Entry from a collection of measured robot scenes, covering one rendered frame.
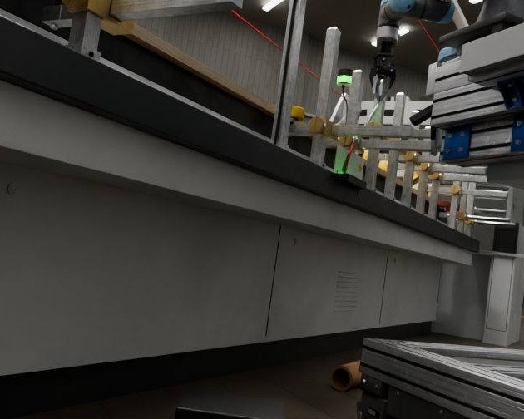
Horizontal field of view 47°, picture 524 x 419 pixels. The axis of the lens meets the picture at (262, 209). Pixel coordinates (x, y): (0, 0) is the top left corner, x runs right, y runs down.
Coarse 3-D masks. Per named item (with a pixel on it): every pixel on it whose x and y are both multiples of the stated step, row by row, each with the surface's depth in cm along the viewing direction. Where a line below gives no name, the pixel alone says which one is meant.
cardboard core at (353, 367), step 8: (336, 368) 200; (344, 368) 198; (352, 368) 200; (336, 376) 203; (344, 376) 209; (352, 376) 197; (360, 376) 203; (336, 384) 200; (344, 384) 204; (352, 384) 197
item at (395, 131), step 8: (296, 128) 199; (304, 128) 198; (336, 128) 192; (344, 128) 191; (352, 128) 190; (360, 128) 188; (368, 128) 187; (376, 128) 186; (384, 128) 184; (392, 128) 183; (400, 128) 182; (408, 128) 181; (360, 136) 191; (368, 136) 189; (376, 136) 188; (384, 136) 186; (392, 136) 185; (400, 136) 183; (408, 136) 182
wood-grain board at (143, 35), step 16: (144, 32) 143; (160, 48) 148; (176, 48) 154; (176, 64) 159; (192, 64) 160; (208, 80) 170; (224, 80) 173; (240, 96) 183; (256, 96) 189; (272, 112) 199; (384, 176) 302; (416, 192) 353
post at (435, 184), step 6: (432, 180) 322; (438, 180) 320; (432, 186) 321; (438, 186) 321; (432, 192) 321; (438, 192) 322; (432, 198) 320; (432, 204) 320; (432, 210) 320; (432, 216) 319
